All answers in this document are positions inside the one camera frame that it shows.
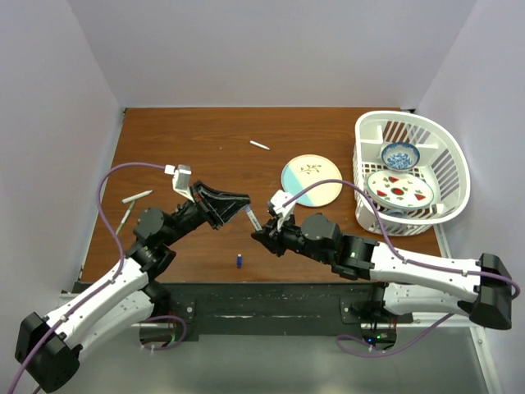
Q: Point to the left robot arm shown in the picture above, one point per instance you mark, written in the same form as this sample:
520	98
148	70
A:
50	348

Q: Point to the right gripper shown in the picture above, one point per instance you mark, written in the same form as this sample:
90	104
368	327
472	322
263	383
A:
272	240

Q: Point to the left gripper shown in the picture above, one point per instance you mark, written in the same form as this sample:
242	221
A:
225	206

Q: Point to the blue patterned bowl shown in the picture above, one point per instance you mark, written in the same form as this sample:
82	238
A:
400	156

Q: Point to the white plastic basket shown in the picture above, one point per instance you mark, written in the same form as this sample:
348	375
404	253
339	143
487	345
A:
442	166

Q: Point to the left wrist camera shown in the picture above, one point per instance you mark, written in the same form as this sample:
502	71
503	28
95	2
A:
181	181

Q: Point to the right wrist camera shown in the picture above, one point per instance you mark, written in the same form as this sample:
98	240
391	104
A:
281	206

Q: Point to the thin green white pen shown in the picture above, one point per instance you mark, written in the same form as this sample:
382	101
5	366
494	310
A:
125	217

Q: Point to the cream and blue plate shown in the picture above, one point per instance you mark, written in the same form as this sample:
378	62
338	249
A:
304	170

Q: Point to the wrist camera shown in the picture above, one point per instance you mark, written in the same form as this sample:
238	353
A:
181	181
281	206

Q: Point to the white marker green tip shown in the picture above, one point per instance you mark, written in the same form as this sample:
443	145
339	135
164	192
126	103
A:
133	198

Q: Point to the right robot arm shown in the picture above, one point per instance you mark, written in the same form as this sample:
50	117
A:
479	289

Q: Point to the white marker with purple ink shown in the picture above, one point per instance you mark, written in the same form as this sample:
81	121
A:
256	224

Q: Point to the watermelon pattern plate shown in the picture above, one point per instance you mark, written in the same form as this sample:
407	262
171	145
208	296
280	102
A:
401	190

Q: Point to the white marker black tip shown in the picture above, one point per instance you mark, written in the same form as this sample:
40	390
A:
257	144

